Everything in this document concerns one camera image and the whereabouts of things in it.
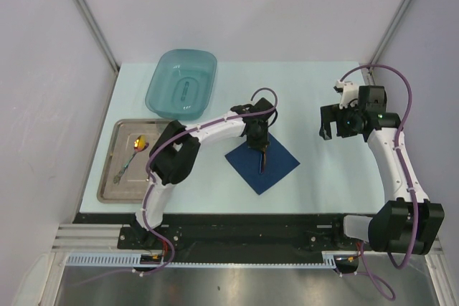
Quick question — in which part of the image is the iridescent fork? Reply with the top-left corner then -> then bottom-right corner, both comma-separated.
260,149 -> 267,174

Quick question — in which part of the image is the blue paper napkin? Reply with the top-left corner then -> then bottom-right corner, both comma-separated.
225,134 -> 301,195

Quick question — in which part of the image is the iridescent spoon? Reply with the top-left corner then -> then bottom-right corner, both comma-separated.
113,135 -> 149,184

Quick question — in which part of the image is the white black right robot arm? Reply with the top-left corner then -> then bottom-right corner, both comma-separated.
319,82 -> 445,255

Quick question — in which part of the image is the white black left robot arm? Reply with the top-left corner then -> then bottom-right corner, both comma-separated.
131,97 -> 278,249

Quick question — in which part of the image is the teal plastic tub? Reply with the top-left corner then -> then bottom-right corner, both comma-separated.
145,49 -> 217,120

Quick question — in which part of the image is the metal tray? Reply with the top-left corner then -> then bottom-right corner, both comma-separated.
98,119 -> 169,204

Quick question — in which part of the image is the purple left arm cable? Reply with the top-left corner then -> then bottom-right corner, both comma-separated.
71,87 -> 280,287

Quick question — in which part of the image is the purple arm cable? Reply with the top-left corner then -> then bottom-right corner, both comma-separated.
71,87 -> 280,287
339,64 -> 419,302

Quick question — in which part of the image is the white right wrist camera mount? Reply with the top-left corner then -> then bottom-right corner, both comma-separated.
334,80 -> 359,110

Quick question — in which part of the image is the right aluminium frame post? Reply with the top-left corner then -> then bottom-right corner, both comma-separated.
369,0 -> 414,64

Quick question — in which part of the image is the aluminium frame post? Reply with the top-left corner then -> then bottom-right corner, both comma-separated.
369,0 -> 414,64
53,0 -> 120,72

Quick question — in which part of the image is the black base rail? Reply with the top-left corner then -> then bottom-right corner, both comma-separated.
73,212 -> 377,260

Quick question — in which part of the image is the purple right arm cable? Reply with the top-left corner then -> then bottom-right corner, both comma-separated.
339,64 -> 419,302

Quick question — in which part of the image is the white slotted cable duct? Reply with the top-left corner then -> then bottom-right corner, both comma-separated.
66,252 -> 141,267

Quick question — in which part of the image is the left aluminium frame post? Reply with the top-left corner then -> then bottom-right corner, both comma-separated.
53,0 -> 120,72

